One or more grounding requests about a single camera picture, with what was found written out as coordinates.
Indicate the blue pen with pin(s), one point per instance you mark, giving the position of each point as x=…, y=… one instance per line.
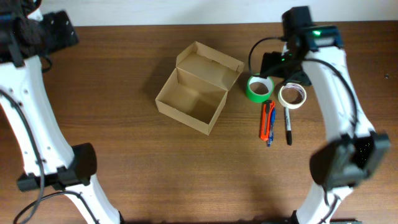
x=271, y=135

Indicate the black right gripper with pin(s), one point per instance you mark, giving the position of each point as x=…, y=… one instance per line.
x=270, y=66

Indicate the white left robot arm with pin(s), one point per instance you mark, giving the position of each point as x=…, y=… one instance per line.
x=28, y=37

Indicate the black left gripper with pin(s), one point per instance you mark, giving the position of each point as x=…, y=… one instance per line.
x=65, y=32

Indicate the black marker pen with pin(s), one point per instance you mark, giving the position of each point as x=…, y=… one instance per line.
x=288, y=126

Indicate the orange utility knife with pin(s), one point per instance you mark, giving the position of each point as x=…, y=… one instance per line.
x=265, y=124

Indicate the brown cardboard box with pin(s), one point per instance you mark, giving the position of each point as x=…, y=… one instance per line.
x=196, y=91

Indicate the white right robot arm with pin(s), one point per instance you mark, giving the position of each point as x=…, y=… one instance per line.
x=354, y=149

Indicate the white masking tape roll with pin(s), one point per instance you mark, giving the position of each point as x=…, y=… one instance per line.
x=292, y=96

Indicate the green tape roll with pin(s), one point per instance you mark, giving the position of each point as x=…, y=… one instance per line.
x=259, y=89

